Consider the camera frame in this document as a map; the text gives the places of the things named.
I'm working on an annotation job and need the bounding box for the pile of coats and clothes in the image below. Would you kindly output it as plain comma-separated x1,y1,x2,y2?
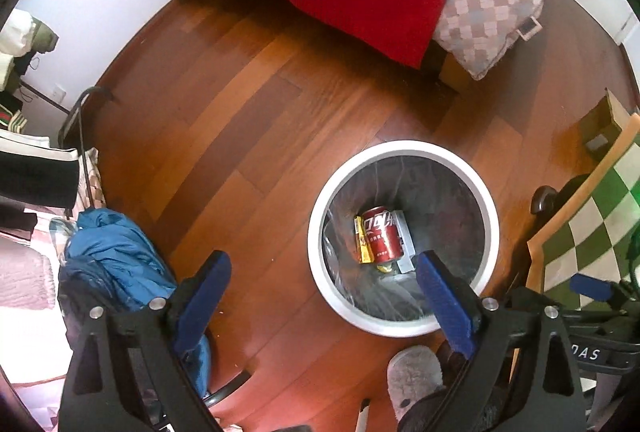
0,237,61,313

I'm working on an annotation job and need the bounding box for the blue jacket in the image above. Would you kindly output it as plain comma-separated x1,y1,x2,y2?
60,208,213,400

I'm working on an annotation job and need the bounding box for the white round trash bin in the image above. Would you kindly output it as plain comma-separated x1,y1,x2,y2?
307,140,500,338

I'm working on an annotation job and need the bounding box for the pink patterned bedding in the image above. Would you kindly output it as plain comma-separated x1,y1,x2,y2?
0,307,76,388

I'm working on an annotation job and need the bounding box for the white grey flat box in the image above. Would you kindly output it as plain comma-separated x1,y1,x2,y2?
392,210,417,273

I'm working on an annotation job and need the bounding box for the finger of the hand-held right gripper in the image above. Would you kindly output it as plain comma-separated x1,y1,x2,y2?
570,273,640,313

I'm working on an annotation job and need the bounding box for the grey fluffy slipper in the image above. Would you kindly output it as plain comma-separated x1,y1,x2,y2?
387,346,445,423

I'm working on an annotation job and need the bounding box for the cardboard box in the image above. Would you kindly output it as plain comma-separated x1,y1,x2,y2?
580,89,638,157

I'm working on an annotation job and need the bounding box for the red soda can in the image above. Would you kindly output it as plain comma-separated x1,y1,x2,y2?
361,207,405,265

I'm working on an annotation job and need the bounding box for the green checkered tablecloth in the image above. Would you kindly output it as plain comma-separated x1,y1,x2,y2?
542,147,640,313

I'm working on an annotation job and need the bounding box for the dark round chair caster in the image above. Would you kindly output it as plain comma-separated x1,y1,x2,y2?
530,174,593,233

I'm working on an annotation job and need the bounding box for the plaid cloth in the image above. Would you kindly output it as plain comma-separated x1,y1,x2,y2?
75,148,107,213

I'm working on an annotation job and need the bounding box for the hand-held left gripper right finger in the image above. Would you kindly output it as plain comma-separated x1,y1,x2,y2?
416,251,588,432

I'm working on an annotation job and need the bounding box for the yellow snack packet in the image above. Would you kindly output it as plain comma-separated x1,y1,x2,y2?
354,215,375,264

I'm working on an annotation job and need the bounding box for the black plastic bin liner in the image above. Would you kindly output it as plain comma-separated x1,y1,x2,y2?
322,154,486,320

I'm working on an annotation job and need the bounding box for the striped cloth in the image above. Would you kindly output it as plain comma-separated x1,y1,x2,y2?
0,109,27,133

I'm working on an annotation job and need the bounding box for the black metal chair frame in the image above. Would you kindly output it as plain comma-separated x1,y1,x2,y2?
57,86,116,220

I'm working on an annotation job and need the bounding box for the black swivel chair base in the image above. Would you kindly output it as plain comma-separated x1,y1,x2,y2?
200,368,252,410

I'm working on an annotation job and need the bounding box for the black white-striped garment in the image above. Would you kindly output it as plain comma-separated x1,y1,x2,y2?
0,134,83,210

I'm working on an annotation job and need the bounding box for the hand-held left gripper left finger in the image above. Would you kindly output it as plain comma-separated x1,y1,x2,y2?
59,251,233,432

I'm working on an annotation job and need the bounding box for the white puffer jacket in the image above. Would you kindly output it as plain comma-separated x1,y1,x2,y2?
0,9,60,77

